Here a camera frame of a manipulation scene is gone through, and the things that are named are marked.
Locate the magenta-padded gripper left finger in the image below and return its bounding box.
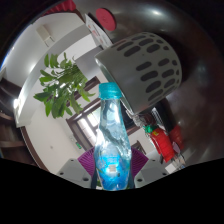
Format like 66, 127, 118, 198
56, 147, 97, 190

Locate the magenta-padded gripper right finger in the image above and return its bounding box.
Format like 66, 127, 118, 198
130, 147, 170, 190

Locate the clear blue-capped drink bottle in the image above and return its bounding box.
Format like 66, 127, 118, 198
93, 82, 134, 191

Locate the red plastic box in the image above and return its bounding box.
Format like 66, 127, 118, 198
149, 124, 185, 164

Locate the green and white box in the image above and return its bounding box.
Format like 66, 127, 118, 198
143, 123, 155, 135

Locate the dark wooden glazed door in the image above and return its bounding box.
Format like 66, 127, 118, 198
65, 99, 101, 153

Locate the green plant in white pot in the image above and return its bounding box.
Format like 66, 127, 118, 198
32, 52, 105, 119

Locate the dark-framed window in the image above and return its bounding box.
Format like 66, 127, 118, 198
71, 75, 101, 102

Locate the white printed paper sheet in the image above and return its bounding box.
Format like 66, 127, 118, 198
84, 13, 113, 48

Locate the flat round red coaster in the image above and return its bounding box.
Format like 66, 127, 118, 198
95, 7, 117, 32

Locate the red carpeted staircase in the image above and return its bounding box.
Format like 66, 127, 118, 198
42, 0, 78, 17

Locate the white wall-mounted unit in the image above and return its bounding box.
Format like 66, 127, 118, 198
35, 24, 56, 47

